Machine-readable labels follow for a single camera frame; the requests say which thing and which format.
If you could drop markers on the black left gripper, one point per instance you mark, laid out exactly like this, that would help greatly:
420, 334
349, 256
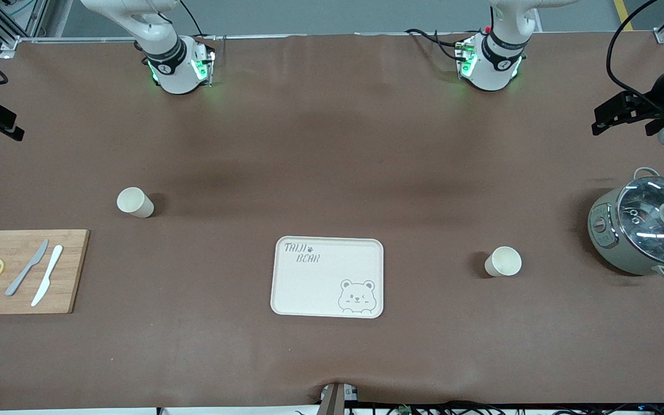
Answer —
656, 101

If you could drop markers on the white paper cup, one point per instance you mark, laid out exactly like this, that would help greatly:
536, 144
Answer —
134, 202
504, 262

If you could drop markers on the bamboo cutting board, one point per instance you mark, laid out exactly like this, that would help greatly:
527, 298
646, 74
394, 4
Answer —
64, 271

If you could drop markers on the white plastic knife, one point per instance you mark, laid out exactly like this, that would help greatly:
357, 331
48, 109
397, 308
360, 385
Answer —
48, 275

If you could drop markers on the grey-green electric cooking pot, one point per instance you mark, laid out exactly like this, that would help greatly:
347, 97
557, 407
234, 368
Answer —
603, 230

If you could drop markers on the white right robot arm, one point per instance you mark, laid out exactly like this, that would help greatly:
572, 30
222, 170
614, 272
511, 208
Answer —
162, 43

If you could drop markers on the cream tray with bear print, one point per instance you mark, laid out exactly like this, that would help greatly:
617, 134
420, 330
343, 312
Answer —
326, 276

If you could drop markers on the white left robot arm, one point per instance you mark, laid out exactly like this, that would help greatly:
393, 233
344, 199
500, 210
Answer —
496, 57

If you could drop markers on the glass pot lid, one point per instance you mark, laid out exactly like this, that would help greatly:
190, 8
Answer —
660, 216

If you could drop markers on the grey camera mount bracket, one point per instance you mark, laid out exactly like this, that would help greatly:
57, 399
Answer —
335, 399

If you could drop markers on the grey plastic knife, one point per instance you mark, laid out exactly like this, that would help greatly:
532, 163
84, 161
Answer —
25, 270

